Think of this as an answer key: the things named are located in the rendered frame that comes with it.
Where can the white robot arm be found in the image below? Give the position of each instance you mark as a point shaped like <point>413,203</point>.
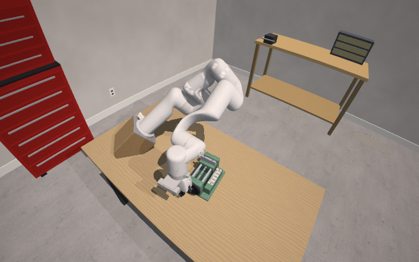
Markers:
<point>198,104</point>

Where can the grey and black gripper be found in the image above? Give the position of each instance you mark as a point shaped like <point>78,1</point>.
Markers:
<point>185,185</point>

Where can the green slide mechanism with black handwheel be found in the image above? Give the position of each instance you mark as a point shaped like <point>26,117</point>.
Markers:
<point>206,176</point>

